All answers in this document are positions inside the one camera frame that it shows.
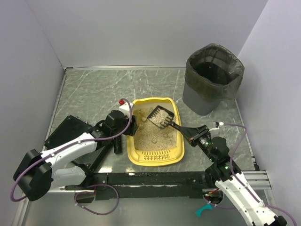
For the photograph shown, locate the grey trash bin with bag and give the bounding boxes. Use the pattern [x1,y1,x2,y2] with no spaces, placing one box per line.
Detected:
[182,43,245,116]

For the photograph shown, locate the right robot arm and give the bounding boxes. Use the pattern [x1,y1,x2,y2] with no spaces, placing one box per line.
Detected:
[177,125,287,226]

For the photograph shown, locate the teal plastic piece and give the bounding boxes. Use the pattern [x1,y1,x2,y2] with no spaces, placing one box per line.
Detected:
[195,203,213,218]

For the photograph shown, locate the black slotted litter scoop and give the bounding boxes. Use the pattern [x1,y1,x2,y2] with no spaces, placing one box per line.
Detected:
[147,105,184,132]

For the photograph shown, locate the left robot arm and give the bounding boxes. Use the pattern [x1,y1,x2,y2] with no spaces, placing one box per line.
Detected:
[10,110,137,202]

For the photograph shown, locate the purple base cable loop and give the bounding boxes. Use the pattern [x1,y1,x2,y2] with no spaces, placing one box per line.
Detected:
[74,184,119,215]

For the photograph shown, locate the yellow litter box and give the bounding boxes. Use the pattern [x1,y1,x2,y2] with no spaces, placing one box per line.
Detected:
[127,97,184,167]

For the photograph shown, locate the black glitter microphone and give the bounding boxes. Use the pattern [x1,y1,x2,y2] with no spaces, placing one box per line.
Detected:
[113,136,123,155]

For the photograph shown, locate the black ribbed tray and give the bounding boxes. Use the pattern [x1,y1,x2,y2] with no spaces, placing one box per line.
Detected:
[44,115,113,173]

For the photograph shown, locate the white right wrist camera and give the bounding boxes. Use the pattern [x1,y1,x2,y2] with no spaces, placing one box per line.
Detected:
[210,121,224,131]

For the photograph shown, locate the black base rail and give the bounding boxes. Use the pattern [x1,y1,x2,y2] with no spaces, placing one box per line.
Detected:
[64,171,216,199]

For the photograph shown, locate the aluminium frame rail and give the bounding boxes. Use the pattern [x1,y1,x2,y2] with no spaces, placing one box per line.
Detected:
[243,170,271,190]

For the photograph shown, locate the cat litter pellets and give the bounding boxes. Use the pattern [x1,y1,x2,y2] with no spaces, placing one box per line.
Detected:
[133,108,177,151]

